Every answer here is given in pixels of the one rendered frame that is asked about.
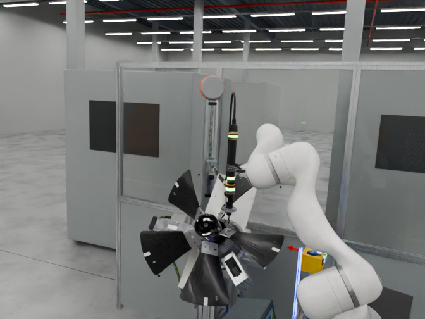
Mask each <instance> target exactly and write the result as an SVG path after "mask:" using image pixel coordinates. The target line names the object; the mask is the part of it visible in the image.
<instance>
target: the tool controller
mask: <svg viewBox="0 0 425 319"><path fill-rule="evenodd" d="M223 319H276V315H275V312H274V305H273V300H272V299H245V298H240V299H238V300H237V301H236V303H235V304H234V305H233V306H232V307H231V309H230V310H229V311H228V312H227V314H226V315H225V316H224V317H223Z"/></svg>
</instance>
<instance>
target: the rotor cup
mask: <svg viewBox="0 0 425 319"><path fill-rule="evenodd" d="M205 223H208V226H207V227H205V226H204V224H205ZM218 228H219V229H220V230H218ZM225 228H226V226H225V224H224V223H223V222H221V221H219V220H218V219H217V218H216V217H215V216H214V215H212V214H210V213H205V214H203V215H201V216H199V217H198V218H197V219H196V221H195V224H194V229H195V232H196V234H197V235H198V236H199V237H200V238H201V240H202V241H208V242H213V243H216V244H217V245H218V247H220V246H221V245H222V244H223V243H224V242H225V240H226V238H224V237H218V235H219V232H221V231H222V230H223V229H225ZM205 237H207V238H208V240H207V239H206V238H205Z"/></svg>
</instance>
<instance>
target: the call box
mask: <svg viewBox="0 0 425 319"><path fill-rule="evenodd" d="M310 250H312V249H310V248H308V247H307V246H306V247H305V249H304V251H303V252H302V259H301V266H300V270H301V271H304V272H309V273H317V272H320V271H322V269H323V266H324V264H325V261H326V260H325V261H324V264H323V265H322V259H323V257H324V254H325V253H321V254H322V255H321V256H318V255H317V254H318V251H316V252H317V254H316V255H312V254H309V251H310Z"/></svg>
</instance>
